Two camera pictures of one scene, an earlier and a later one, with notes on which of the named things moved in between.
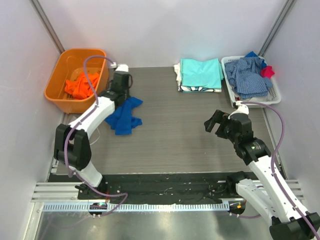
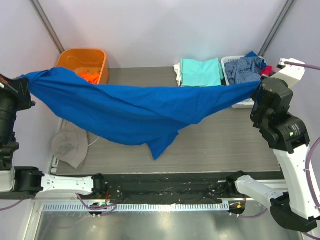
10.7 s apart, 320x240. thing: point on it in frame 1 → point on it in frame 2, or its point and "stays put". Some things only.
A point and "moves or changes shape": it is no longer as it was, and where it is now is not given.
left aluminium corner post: x=47 y=23 stays put
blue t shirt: x=122 y=120 moves or changes shape
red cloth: x=267 y=72 stays put
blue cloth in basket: x=252 y=54 stays put
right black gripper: x=222 y=125 → x=256 y=95
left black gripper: x=119 y=81 → x=19 y=90
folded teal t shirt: x=208 y=73 stays put
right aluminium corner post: x=276 y=26 stays put
